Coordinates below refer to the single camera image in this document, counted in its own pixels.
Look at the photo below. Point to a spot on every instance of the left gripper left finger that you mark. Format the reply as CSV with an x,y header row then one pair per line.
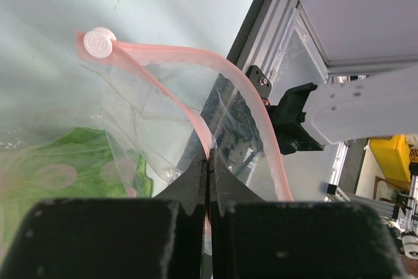
x,y
161,237

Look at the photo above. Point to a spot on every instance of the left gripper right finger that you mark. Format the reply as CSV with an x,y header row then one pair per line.
x,y
253,238

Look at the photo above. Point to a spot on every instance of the green fake lettuce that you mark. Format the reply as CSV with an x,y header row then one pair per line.
x,y
79,164

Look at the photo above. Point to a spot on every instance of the clear zip top bag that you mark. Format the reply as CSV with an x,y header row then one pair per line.
x,y
147,98

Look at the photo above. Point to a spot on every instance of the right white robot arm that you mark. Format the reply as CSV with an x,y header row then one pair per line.
x,y
312,116

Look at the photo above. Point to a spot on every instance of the yellow box in background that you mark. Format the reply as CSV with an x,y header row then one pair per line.
x,y
392,156

